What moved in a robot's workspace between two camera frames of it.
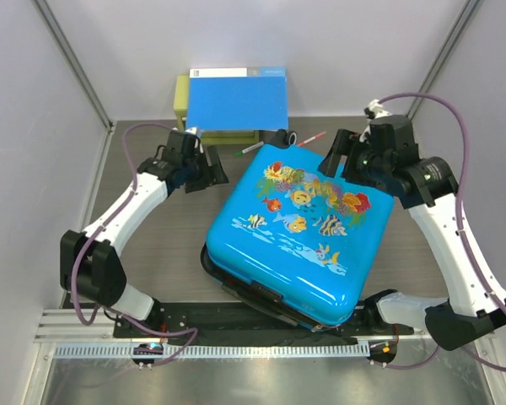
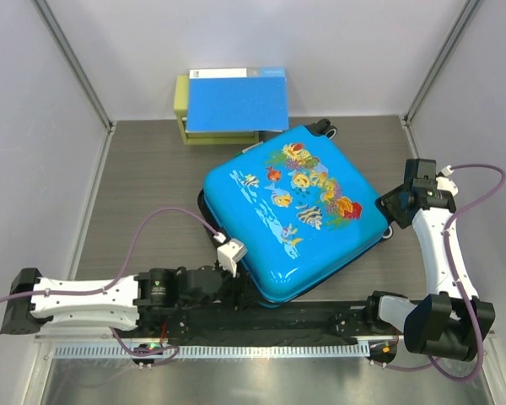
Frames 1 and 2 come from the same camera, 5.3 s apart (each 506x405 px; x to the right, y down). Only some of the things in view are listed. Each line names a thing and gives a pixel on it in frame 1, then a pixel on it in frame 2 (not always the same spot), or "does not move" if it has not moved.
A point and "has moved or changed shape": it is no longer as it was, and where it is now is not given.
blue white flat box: [229, 99] does not move
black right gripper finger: [341, 146] to [399, 204]
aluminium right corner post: [465, 18] does not move
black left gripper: [218, 175] to [239, 295]
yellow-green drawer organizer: [208, 137] does not move
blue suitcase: [297, 242] has moved or changed shape
